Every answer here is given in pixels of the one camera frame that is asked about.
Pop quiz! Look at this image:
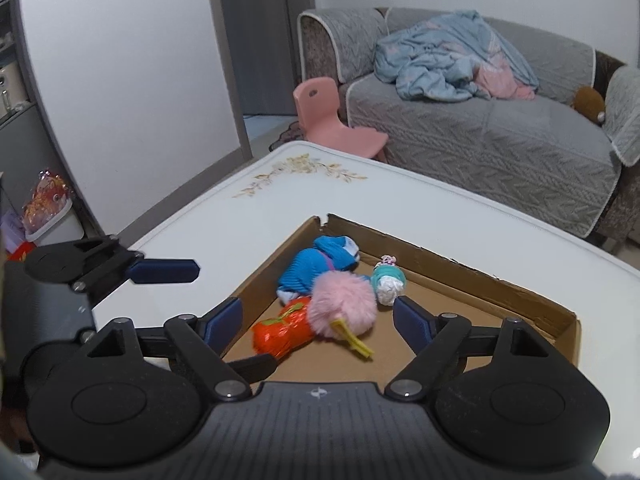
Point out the light blue crumpled blanket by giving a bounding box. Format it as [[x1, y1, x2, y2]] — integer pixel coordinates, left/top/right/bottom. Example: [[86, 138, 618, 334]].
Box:
[[373, 11, 539, 103]]

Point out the brown plush toy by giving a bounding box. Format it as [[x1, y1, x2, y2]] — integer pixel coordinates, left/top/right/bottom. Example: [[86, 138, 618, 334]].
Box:
[[572, 87, 605, 126]]

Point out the red snack bag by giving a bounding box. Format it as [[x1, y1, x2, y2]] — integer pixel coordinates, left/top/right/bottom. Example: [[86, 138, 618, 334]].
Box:
[[22, 169, 73, 240]]

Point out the orange plastic bundle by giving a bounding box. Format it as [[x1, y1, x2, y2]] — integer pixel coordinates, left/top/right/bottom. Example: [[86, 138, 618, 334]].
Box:
[[252, 296, 316, 361]]

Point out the grey quilted sofa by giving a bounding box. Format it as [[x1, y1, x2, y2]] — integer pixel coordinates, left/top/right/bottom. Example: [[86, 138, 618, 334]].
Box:
[[297, 8, 639, 240]]

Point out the blue white sock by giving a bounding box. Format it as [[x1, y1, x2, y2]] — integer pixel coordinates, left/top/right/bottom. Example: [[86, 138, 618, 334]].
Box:
[[277, 235, 360, 304]]

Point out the teal white small sock roll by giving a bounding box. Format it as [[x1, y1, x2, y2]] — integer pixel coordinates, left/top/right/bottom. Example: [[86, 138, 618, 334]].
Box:
[[370, 255, 407, 307]]

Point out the pink garment on sofa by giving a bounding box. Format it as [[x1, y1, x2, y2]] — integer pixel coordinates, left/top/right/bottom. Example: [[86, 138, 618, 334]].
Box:
[[474, 55, 535, 100]]

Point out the brown cardboard tray box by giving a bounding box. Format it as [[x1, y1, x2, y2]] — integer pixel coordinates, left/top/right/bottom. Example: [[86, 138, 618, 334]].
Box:
[[224, 214, 582, 386]]

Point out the grey door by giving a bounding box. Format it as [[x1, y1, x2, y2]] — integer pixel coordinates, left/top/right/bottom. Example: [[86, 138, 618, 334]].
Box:
[[221, 0, 314, 115]]

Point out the grey floor mat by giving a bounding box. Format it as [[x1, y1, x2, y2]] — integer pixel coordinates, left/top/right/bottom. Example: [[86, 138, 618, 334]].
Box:
[[269, 122, 305, 152]]

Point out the pink plastic child chair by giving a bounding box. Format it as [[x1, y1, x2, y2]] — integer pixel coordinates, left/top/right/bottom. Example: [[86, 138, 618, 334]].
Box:
[[293, 77, 388, 162]]

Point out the pink fluffy pompom ball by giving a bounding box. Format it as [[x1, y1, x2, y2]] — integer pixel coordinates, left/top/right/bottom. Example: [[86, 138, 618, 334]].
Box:
[[307, 271, 378, 360]]

